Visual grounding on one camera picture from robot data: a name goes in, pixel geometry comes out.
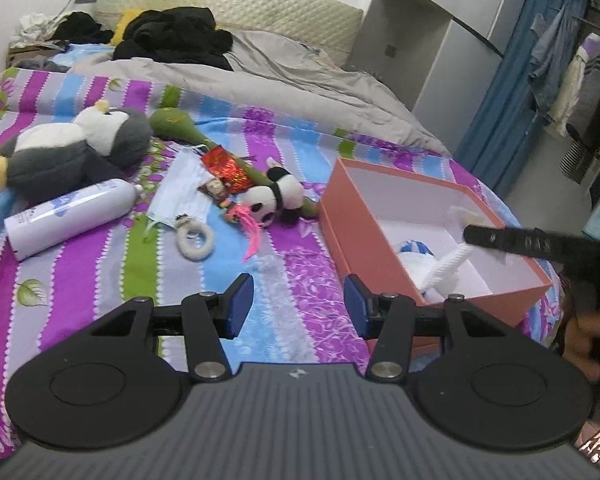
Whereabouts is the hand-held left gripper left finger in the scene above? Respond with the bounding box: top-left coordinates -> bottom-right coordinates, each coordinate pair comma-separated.
87,274 -> 256,382

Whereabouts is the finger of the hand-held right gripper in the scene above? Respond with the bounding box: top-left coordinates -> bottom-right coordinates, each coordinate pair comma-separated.
462,225 -> 563,262

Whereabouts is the light blue face mask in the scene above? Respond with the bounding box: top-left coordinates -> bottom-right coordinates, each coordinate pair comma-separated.
145,151 -> 216,228

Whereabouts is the blue curtain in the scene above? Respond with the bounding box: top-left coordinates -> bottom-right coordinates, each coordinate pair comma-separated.
455,0 -> 588,196

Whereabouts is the striped floral bed sheet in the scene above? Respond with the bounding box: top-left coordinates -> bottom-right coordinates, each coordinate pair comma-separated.
0,67 -> 563,458

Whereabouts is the grey white penguin plush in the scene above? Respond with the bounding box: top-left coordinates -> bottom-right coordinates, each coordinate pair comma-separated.
0,100 -> 153,201

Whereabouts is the blue white plastic bag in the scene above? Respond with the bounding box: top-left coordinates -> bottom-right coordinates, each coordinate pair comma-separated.
395,239 -> 443,291

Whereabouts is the grey duvet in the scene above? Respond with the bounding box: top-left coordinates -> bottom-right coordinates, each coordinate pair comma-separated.
67,30 -> 451,156

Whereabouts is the white crumpled cloth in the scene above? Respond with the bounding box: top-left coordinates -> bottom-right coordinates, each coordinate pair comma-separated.
11,12 -> 56,46

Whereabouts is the red foil packet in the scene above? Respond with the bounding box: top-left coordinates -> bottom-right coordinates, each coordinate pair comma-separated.
201,146 -> 251,195

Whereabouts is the yellow pillow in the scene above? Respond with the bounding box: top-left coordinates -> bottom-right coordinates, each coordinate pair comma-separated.
111,8 -> 146,46

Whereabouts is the dark grey cloth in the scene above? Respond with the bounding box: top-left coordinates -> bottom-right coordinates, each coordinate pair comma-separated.
17,57 -> 71,73

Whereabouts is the green padded massage stick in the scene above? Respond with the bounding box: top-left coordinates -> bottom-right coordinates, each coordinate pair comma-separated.
147,107 -> 323,221

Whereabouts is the grey striped hanging garment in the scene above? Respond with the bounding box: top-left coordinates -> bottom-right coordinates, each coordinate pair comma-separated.
560,30 -> 600,186

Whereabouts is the black cloth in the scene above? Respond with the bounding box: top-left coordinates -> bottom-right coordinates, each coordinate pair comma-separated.
52,11 -> 113,45

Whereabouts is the pink tassel charm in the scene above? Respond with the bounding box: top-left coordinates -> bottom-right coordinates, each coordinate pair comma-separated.
227,200 -> 263,263

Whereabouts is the grey cabinet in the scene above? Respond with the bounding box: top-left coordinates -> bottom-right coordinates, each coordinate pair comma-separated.
345,0 -> 533,126

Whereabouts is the cream hanging garment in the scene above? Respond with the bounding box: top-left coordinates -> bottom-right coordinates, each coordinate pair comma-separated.
547,35 -> 600,138

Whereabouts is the orange cardboard box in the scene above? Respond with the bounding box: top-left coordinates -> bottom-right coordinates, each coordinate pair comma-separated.
319,157 -> 553,356

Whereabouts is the person's right hand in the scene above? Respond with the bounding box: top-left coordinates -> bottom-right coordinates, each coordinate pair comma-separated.
565,305 -> 600,382

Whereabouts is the white spray bottle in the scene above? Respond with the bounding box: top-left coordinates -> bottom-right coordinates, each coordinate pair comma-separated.
4,178 -> 143,262

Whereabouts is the small doll keychain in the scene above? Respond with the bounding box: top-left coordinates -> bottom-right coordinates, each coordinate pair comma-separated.
199,180 -> 228,208

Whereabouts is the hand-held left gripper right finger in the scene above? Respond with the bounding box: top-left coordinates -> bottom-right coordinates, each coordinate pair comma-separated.
344,274 -> 513,382

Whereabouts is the small panda plush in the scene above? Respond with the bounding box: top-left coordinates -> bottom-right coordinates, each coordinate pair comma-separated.
237,166 -> 305,226

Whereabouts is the hanging denim garment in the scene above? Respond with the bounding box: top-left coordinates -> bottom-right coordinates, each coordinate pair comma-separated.
527,2 -> 581,111

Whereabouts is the cream quilted headboard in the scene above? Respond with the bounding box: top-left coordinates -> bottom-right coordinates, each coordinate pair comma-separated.
94,0 -> 365,68

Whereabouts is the white ribbed foam strip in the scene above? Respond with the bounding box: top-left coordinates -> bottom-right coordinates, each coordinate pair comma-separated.
422,244 -> 473,292

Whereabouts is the black clothing pile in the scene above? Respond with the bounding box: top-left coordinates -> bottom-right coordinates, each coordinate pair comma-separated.
112,6 -> 235,72

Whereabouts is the white fluffy ring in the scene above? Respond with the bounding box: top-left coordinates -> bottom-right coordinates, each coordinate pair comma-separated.
175,215 -> 215,261

